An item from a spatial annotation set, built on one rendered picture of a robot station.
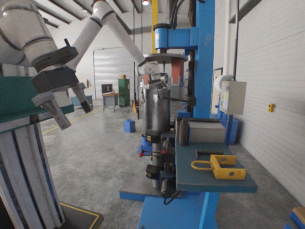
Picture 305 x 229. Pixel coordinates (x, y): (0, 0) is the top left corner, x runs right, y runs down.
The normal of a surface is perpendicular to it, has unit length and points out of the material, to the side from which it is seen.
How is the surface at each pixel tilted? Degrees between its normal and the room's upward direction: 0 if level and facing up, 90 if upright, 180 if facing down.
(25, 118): 90
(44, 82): 96
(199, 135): 90
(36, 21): 71
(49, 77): 67
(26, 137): 90
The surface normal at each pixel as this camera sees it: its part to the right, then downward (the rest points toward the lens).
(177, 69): -0.55, 0.19
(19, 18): 0.31, 0.15
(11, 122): 0.98, 0.05
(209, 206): -0.14, 0.22
